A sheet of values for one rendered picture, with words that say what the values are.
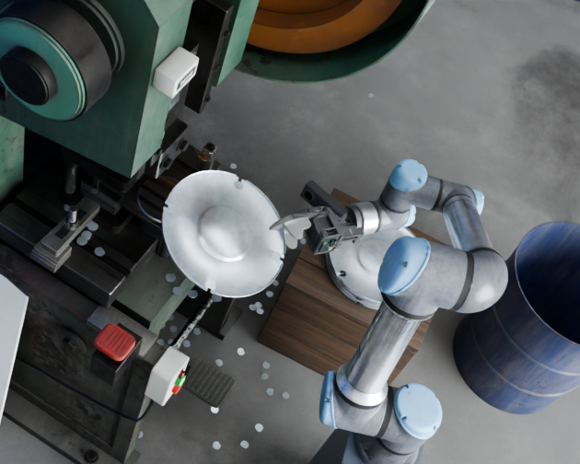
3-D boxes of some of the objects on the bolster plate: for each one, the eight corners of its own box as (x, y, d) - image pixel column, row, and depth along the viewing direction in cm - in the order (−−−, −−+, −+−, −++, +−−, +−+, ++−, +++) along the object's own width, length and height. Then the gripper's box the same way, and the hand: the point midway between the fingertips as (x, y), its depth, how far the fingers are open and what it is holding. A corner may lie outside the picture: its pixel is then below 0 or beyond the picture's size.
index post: (212, 170, 214) (219, 145, 206) (204, 178, 212) (213, 152, 204) (202, 164, 214) (209, 138, 206) (194, 171, 212) (202, 145, 204)
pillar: (76, 189, 197) (81, 149, 186) (70, 195, 196) (75, 156, 185) (68, 184, 198) (72, 144, 186) (62, 191, 196) (65, 150, 185)
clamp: (102, 221, 198) (107, 193, 190) (53, 273, 188) (56, 246, 180) (79, 206, 199) (83, 178, 191) (30, 258, 189) (31, 230, 180)
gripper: (369, 226, 204) (285, 242, 194) (354, 249, 211) (273, 265, 201) (353, 195, 208) (271, 209, 198) (340, 219, 215) (259, 233, 205)
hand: (272, 226), depth 201 cm, fingers closed
